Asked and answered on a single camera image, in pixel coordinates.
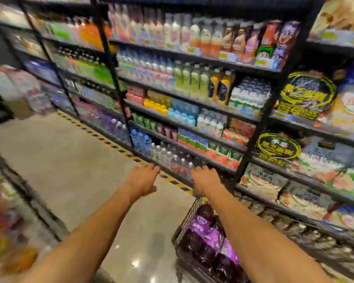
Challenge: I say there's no person's right hand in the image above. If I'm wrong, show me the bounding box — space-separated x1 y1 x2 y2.
190 165 225 198

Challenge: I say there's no person's left hand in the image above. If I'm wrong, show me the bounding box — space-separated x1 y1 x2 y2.
122 163 161 199

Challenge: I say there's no black wire shopping cart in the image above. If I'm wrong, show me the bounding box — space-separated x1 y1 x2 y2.
171 197 354 283

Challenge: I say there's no person's right forearm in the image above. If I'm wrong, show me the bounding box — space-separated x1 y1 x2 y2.
203 185 334 283

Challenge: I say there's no person's left forearm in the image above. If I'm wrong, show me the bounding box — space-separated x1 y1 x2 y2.
17 187 136 283

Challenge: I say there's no pack of clear water bottles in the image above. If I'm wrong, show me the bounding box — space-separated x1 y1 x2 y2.
149 142 195 181

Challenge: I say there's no row of yellow juice bottles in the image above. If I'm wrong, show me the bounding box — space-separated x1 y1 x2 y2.
208 69 236 108

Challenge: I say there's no row of pale green bottles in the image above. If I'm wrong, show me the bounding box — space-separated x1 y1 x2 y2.
173 61 210 101

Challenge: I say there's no row of mixed juice bottles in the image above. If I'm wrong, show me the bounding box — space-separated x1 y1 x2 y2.
0 165 39 277

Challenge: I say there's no row of milk tea bottles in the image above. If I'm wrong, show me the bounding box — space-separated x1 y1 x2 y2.
107 4 301 70

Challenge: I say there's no row of red juice cartons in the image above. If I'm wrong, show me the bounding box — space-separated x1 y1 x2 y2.
177 128 244 171

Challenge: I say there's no row of blue water jugs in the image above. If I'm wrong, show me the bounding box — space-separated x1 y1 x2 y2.
129 128 153 154

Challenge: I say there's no white printed food bag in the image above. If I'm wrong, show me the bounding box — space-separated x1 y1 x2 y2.
240 163 289 201
278 182 337 221

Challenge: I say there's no black metal store shelf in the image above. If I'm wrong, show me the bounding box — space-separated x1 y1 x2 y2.
0 0 354 280

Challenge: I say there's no row of pale capped jars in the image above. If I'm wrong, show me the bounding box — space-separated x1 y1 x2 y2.
236 197 354 263

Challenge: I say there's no dark metal display table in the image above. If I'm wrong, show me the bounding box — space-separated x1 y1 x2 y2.
0 145 71 243

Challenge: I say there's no blue white food bag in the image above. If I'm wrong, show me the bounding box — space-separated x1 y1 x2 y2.
324 203 354 231

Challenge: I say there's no black bag yellow ring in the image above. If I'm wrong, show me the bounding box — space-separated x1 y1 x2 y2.
255 132 303 168
276 70 338 121

